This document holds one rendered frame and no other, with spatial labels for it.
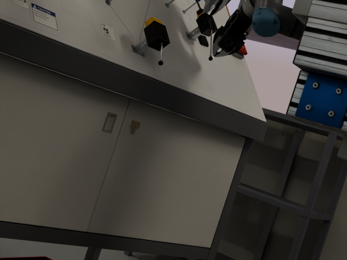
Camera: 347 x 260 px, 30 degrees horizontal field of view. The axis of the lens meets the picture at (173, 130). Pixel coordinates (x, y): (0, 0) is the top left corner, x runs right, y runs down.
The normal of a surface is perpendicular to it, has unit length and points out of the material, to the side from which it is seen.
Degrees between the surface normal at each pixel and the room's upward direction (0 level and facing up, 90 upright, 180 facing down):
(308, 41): 90
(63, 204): 90
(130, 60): 48
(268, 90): 90
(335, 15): 90
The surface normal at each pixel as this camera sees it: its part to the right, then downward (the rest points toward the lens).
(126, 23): 0.71, -0.47
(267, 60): -0.50, -0.15
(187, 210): 0.68, 0.22
